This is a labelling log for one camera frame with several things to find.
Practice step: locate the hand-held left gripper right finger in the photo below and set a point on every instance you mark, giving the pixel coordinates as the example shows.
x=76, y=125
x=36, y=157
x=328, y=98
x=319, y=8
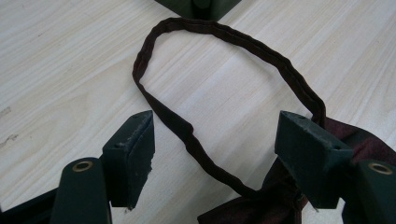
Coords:
x=314, y=155

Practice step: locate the black rack with wooden base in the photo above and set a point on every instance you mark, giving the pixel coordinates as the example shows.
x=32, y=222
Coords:
x=180, y=6

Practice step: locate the dark brown bow tie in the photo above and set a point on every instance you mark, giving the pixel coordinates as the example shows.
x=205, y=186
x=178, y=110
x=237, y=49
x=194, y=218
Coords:
x=174, y=121

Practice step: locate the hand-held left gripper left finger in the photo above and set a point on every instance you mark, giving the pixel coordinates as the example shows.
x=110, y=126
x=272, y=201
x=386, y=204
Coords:
x=129, y=155

